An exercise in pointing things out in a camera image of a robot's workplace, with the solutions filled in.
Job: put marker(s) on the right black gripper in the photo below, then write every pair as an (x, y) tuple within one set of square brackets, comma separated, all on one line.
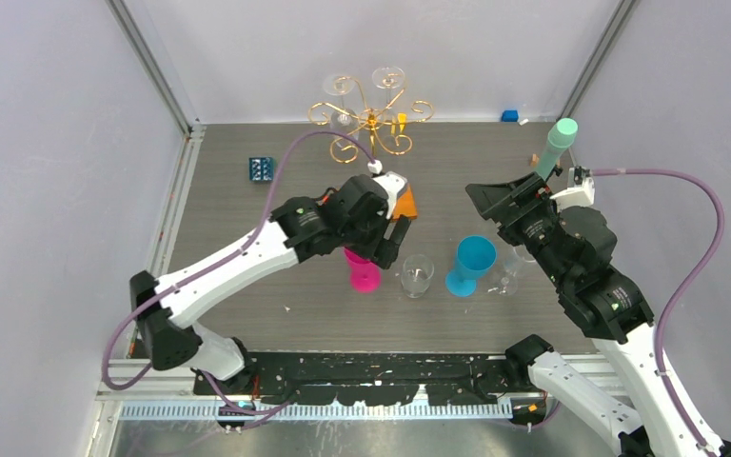
[(490, 198)]

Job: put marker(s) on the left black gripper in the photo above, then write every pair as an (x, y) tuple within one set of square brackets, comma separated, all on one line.
[(382, 250)]

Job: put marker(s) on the clear textured wine glass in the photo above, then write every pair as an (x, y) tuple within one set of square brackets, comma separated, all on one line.
[(416, 276)]

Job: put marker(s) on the pink wine glass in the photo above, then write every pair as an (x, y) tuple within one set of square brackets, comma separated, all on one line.
[(364, 276)]

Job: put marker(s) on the blue wine glass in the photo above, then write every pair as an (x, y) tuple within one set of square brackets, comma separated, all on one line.
[(475, 256)]

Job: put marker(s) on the clear stemmed wine glass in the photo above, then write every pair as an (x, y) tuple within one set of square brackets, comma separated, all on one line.
[(516, 264)]

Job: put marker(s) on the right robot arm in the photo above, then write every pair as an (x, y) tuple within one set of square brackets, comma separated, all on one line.
[(571, 242)]

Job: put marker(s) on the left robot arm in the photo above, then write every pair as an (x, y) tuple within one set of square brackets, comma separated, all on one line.
[(357, 216)]

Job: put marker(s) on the wooden rack base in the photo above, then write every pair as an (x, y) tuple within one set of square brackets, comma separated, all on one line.
[(405, 206)]

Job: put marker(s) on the small blue block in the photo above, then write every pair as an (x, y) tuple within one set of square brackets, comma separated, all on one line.
[(510, 116)]

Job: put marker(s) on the mint green microphone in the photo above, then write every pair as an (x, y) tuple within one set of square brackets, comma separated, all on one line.
[(559, 139)]

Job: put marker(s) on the small yellow block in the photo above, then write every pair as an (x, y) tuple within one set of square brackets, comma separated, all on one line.
[(397, 124)]

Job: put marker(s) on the blue patterned small box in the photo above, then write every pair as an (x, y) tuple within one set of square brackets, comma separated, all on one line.
[(261, 169)]

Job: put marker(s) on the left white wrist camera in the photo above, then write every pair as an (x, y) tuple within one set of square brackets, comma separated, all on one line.
[(393, 184)]

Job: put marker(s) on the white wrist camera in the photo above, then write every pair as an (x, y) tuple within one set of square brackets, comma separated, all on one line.
[(393, 184), (579, 193)]

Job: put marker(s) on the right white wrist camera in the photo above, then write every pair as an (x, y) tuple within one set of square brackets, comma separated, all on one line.
[(579, 193)]

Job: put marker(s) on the gold wire glass rack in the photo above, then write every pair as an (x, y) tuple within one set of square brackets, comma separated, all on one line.
[(373, 130)]

